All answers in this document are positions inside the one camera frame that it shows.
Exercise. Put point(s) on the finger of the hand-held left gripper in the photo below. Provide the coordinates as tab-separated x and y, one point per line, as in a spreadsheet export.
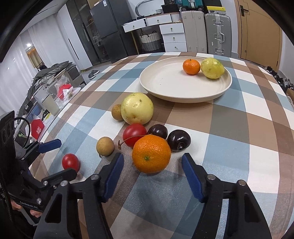
62	175
49	145

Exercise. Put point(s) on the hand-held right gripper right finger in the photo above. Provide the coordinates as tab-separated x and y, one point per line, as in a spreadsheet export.
193	179

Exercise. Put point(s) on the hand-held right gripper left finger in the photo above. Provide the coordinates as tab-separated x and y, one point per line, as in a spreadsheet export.
113	177

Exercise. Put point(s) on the red cherry tomato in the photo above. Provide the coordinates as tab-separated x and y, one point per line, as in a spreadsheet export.
132	133
70	162

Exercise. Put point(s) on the brown longan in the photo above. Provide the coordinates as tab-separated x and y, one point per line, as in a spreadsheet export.
116	112
105	146

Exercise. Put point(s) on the dark plum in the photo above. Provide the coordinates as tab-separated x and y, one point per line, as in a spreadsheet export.
178	139

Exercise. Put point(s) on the orange mandarin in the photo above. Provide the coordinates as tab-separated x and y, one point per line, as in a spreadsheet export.
151	154
191	66

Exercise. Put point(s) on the dark cherry with stem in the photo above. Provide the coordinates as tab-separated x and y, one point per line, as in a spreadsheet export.
158	131

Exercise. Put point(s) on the large yellow-green passion fruit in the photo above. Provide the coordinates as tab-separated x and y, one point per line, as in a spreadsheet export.
137	108

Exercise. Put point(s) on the cream round plate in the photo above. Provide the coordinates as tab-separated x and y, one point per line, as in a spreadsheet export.
167	80

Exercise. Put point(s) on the person's left hand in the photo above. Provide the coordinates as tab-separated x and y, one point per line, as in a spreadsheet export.
16	205

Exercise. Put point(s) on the red packet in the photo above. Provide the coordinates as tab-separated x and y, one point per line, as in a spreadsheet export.
38	128

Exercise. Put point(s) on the checkered tablecloth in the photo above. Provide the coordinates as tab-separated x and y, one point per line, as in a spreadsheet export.
229	137

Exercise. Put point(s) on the plastic bag with red contents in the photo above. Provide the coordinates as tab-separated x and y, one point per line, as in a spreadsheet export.
64	90

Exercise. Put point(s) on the pile of dark clothes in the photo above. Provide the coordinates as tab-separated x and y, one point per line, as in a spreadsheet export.
54	69

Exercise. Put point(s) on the pair of slippers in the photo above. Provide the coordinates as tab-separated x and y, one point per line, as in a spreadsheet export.
93	74

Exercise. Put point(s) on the white curtain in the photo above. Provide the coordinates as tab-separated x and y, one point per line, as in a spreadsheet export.
13	69

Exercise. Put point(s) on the small yellow passion fruit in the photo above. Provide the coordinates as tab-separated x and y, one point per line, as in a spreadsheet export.
212	68

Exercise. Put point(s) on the dark glass cabinet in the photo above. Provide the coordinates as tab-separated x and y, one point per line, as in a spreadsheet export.
79	34

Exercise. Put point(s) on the cardboard box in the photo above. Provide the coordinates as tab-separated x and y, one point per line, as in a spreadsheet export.
290	94

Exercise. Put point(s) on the dark grey refrigerator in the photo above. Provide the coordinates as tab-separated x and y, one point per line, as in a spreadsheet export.
110	29

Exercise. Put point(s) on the pile of shoes on floor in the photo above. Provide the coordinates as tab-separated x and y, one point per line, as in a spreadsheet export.
279	78

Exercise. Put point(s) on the woven laundry basket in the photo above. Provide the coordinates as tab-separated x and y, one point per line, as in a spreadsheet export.
149	41

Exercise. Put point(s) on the white desk with drawers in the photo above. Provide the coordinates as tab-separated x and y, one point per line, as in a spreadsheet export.
173	34

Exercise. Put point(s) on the silver suitcase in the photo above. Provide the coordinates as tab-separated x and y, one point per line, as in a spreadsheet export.
218	34

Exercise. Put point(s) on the beige suitcase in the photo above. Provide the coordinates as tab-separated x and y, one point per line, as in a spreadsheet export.
194	32

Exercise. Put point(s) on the curved metal tube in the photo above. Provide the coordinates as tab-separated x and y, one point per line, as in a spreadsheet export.
139	9

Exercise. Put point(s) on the wooden door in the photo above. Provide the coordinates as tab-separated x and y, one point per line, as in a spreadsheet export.
259	29

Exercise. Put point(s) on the small white basket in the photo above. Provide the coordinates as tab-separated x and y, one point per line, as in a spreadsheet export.
159	11

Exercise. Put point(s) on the black bag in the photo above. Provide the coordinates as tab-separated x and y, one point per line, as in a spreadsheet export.
170	8

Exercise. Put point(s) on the black and yellow box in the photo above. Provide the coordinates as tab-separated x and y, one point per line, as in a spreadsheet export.
213	7

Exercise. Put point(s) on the green suitcase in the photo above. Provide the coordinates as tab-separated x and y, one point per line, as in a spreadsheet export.
190	4

